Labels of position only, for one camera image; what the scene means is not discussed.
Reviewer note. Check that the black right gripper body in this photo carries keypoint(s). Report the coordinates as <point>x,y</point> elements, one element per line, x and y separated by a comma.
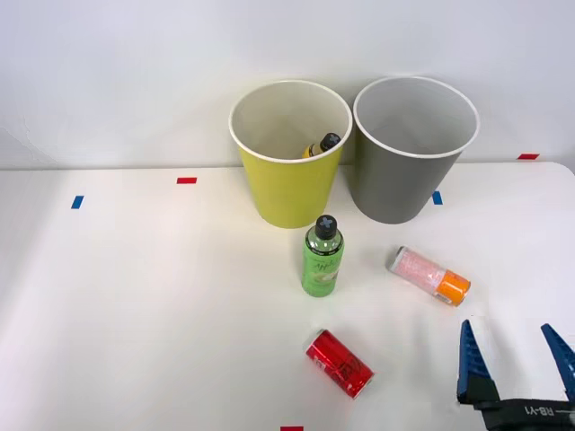
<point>530,415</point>

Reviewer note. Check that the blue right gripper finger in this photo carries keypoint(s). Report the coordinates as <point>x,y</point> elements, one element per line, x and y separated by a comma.
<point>474,368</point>
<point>563,354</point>

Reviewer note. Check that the yellow bottle with black cap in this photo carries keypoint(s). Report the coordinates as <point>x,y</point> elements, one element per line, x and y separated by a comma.
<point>321,146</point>

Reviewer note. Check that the pink and orange drink can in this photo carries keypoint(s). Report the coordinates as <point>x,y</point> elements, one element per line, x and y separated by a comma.
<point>427,275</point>

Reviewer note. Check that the red drink can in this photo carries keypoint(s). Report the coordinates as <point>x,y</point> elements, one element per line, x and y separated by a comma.
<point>339,363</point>

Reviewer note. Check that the green bottle with black cap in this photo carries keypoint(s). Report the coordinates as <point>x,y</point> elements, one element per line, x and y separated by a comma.
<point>321,265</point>

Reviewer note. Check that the grey plastic waste bin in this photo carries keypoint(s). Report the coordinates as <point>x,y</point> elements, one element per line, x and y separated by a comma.
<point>400,184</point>

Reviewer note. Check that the yellow-green plastic waste bin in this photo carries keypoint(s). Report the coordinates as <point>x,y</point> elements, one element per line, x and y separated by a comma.
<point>287,188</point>

